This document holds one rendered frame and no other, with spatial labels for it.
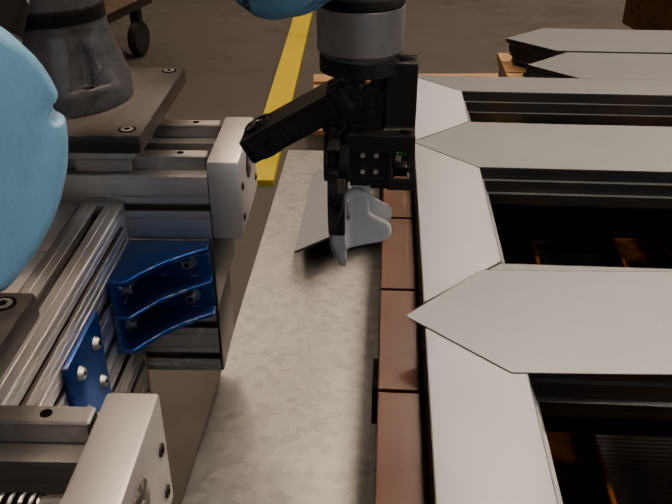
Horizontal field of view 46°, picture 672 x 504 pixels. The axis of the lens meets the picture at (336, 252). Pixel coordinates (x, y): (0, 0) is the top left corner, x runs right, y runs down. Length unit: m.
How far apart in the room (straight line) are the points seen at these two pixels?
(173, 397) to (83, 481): 1.62
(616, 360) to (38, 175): 0.59
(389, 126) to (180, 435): 1.37
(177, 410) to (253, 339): 0.97
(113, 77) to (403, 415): 0.45
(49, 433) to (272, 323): 0.64
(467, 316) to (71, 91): 0.45
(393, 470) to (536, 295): 0.27
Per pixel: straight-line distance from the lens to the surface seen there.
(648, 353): 0.80
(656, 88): 1.55
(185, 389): 2.09
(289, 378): 1.01
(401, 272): 0.94
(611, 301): 0.86
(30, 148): 0.30
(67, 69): 0.83
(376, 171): 0.72
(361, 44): 0.67
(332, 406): 0.97
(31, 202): 0.31
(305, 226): 1.27
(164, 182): 0.84
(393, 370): 0.79
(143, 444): 0.48
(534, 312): 0.82
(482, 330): 0.78
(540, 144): 1.23
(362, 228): 0.75
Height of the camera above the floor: 1.31
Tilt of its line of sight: 30 degrees down
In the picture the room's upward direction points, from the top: straight up
